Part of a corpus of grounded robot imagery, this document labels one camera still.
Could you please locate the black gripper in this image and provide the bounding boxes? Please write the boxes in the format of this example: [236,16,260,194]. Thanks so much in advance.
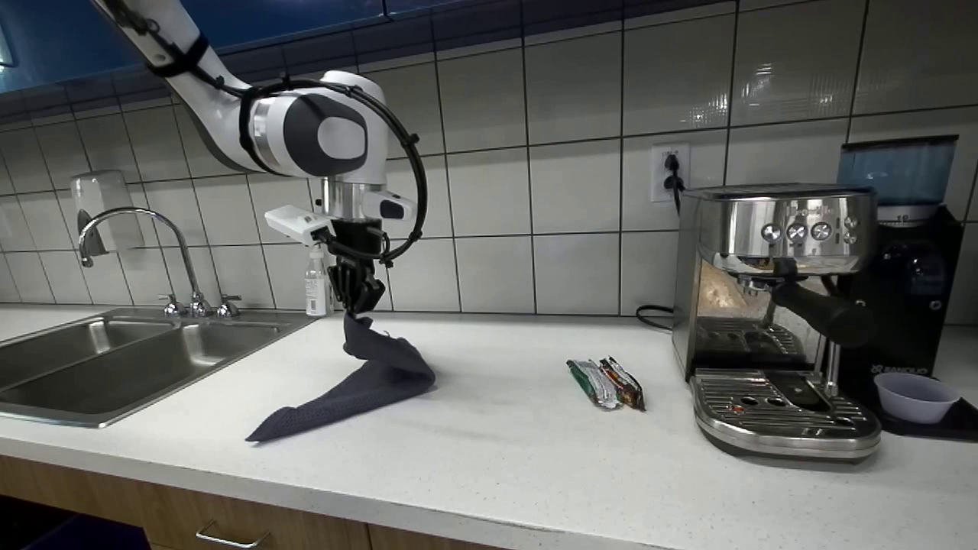
[316,220,387,314]

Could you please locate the dark grey towel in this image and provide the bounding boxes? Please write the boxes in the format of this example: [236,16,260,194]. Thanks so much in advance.
[248,314,435,442]

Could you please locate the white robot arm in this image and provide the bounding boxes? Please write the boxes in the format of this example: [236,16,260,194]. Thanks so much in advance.
[94,0,425,314]

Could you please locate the clear soap pump bottle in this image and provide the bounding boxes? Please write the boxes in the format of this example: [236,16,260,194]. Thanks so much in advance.
[303,248,334,317]

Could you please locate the green snack packet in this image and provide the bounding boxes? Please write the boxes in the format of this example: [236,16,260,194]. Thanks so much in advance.
[568,359,619,410]

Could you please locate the chrome faucet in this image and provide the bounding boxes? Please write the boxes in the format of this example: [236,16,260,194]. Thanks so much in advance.
[73,203,248,321]

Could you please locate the stainless steel sink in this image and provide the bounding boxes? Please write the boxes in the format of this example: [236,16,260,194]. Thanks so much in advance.
[0,314,303,427]

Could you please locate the brown snack packet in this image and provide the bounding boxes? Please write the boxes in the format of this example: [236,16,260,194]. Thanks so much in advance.
[601,357,645,410]

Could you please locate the silver espresso machine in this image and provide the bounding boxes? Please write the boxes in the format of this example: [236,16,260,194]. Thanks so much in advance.
[672,182,879,460]

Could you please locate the black coffee grinder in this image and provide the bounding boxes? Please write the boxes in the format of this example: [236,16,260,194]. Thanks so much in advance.
[833,134,966,380]

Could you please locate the small translucent cup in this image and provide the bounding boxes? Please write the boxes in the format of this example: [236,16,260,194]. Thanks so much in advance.
[874,369,961,423]

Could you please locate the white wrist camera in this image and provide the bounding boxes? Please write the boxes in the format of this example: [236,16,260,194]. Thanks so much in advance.
[262,203,330,244]

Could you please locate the white wall dispenser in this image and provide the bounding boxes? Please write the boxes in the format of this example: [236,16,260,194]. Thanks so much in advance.
[71,172,145,257]

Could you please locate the silver drawer handle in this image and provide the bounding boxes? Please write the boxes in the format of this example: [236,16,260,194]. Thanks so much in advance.
[192,527,260,550]

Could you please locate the white wall outlet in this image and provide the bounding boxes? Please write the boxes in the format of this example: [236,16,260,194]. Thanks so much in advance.
[649,147,687,203]

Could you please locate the black power cable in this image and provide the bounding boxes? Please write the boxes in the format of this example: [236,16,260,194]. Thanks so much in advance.
[633,148,687,333]

